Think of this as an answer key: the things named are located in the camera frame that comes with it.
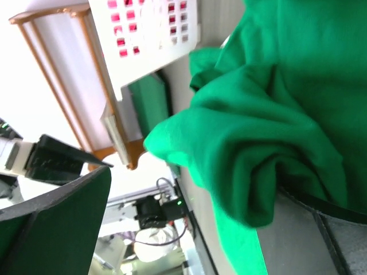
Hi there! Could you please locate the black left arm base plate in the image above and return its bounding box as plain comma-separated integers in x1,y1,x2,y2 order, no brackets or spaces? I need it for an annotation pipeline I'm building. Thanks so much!
106,197,190,230

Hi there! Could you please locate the green folding board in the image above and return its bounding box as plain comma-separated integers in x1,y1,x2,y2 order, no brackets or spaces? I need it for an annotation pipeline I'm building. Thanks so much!
128,73,171,138

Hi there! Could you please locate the Roald Dahl book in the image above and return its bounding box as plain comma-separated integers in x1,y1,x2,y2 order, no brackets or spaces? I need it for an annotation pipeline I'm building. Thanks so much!
101,115,130,166

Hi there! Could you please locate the white plastic laundry basket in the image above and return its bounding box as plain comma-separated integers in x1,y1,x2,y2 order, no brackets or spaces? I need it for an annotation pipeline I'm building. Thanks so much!
89,0,198,101

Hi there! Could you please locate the green t shirt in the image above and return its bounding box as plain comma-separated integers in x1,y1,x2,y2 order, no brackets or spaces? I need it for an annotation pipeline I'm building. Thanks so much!
145,1,366,274

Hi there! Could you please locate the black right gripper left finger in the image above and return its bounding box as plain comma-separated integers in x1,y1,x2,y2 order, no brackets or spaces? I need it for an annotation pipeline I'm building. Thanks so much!
1,167,111,274

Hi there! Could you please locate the wooden book rack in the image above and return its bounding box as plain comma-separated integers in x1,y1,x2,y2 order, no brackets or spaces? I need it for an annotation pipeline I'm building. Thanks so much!
9,3,145,170

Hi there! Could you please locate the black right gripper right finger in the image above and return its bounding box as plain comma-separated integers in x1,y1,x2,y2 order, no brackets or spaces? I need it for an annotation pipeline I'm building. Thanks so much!
257,188,366,274

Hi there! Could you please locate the crimson red t shirt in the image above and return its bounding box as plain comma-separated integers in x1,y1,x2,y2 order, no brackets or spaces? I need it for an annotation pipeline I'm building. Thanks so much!
107,1,189,57

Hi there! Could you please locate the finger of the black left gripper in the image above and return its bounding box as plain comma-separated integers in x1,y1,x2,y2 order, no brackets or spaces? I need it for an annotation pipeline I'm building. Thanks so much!
27,149,83,183
37,134,114,167

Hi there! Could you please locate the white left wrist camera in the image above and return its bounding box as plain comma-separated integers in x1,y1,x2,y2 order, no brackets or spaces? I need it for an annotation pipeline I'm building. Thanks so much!
1,137,35,176

